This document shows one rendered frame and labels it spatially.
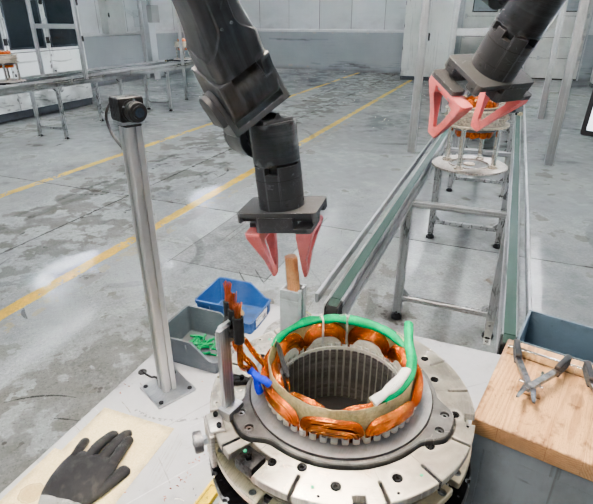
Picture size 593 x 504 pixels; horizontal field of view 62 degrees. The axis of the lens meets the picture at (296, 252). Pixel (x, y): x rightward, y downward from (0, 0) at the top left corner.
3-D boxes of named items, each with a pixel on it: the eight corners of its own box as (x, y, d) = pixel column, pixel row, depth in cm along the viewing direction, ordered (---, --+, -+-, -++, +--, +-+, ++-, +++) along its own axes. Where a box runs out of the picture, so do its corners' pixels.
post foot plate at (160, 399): (196, 390, 107) (196, 387, 107) (159, 410, 102) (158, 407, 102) (175, 370, 113) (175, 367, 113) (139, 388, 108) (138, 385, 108)
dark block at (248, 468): (249, 455, 54) (248, 441, 53) (266, 467, 53) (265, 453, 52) (234, 467, 53) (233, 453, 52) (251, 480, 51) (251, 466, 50)
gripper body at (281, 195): (255, 209, 67) (247, 156, 64) (328, 209, 64) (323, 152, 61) (237, 227, 61) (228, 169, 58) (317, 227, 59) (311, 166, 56)
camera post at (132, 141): (177, 389, 108) (142, 123, 83) (165, 395, 106) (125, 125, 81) (170, 382, 110) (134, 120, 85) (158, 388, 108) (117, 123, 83)
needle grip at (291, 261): (289, 292, 68) (286, 253, 66) (301, 293, 68) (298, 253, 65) (286, 298, 67) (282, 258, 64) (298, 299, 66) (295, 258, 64)
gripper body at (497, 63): (440, 68, 62) (471, 10, 56) (495, 64, 66) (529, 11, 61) (472, 100, 59) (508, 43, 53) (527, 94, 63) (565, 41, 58)
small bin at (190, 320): (245, 342, 123) (243, 317, 120) (216, 376, 111) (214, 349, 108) (189, 328, 129) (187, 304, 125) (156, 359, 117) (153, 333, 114)
